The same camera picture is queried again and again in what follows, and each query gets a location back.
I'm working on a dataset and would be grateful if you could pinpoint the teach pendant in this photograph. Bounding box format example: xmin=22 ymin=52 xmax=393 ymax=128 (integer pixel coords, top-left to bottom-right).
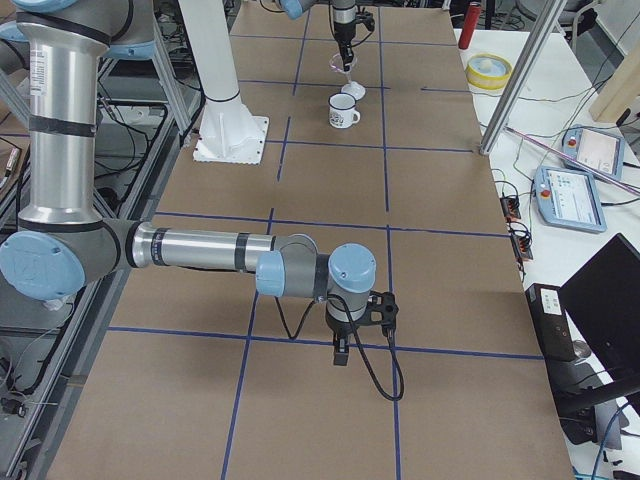
xmin=562 ymin=125 xmax=625 ymax=180
xmin=533 ymin=165 xmax=607 ymax=233

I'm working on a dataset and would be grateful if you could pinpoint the pink rod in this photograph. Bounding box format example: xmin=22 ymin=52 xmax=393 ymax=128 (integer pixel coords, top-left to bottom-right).
xmin=504 ymin=126 xmax=640 ymax=197

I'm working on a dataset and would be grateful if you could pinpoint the aluminium frame post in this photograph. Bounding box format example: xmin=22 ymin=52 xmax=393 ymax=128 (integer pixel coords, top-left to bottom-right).
xmin=479 ymin=0 xmax=567 ymax=156

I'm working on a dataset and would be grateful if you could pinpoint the far orange connector board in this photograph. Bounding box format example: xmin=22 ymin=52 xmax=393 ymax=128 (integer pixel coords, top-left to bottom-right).
xmin=500 ymin=195 xmax=521 ymax=222

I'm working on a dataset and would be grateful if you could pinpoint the white enamel cup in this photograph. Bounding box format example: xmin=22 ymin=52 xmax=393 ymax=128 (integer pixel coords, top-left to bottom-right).
xmin=328 ymin=93 xmax=361 ymax=129

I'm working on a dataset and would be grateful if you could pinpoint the near orange connector board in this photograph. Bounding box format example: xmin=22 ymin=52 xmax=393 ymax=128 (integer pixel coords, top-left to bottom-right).
xmin=510 ymin=230 xmax=533 ymax=262

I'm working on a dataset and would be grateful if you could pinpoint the yellow tape roll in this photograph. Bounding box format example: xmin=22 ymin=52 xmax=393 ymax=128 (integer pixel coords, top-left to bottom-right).
xmin=465 ymin=53 xmax=513 ymax=90

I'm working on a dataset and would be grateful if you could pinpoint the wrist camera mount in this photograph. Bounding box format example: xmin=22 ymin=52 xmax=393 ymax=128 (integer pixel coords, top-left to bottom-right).
xmin=355 ymin=10 xmax=375 ymax=33
xmin=360 ymin=291 xmax=399 ymax=337

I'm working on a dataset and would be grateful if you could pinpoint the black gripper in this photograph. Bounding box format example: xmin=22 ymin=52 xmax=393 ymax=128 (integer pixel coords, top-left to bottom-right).
xmin=333 ymin=21 xmax=356 ymax=71
xmin=327 ymin=316 xmax=352 ymax=366

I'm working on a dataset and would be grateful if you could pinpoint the near teach pendant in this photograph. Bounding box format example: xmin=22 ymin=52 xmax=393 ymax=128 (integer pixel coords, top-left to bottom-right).
xmin=533 ymin=165 xmax=607 ymax=233

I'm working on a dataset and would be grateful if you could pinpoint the black computer box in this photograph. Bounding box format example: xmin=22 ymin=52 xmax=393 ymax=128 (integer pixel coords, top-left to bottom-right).
xmin=525 ymin=283 xmax=575 ymax=362

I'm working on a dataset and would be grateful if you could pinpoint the red cylinder bottle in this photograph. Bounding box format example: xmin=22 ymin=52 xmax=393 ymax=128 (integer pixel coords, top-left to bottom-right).
xmin=458 ymin=1 xmax=482 ymax=50

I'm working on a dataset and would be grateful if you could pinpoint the black monitor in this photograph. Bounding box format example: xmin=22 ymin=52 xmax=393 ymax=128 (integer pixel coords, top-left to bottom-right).
xmin=559 ymin=233 xmax=639 ymax=380

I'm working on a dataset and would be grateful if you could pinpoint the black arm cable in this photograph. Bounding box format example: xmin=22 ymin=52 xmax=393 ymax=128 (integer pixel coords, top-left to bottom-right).
xmin=273 ymin=294 xmax=405 ymax=401

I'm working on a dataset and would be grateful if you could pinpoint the blue network cable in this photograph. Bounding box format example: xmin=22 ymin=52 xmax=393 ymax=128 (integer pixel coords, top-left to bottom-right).
xmin=591 ymin=403 xmax=629 ymax=480

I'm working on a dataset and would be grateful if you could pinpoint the white enamel cup lid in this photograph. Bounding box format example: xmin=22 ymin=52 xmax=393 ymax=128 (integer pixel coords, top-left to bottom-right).
xmin=341 ymin=81 xmax=366 ymax=101

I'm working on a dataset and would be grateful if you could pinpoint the orange connector board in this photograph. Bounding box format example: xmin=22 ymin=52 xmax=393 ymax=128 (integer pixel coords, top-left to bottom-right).
xmin=510 ymin=230 xmax=533 ymax=262
xmin=500 ymin=195 xmax=521 ymax=222

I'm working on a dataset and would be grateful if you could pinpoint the wooden beam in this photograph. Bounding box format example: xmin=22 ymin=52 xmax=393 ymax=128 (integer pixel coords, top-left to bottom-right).
xmin=589 ymin=43 xmax=640 ymax=123

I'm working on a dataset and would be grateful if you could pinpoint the far teach pendant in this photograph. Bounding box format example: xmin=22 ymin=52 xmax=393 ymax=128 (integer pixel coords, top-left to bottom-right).
xmin=562 ymin=125 xmax=625 ymax=180

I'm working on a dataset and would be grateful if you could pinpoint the white camera mast base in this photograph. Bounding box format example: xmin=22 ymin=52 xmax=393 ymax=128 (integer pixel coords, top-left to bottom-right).
xmin=179 ymin=0 xmax=269 ymax=165

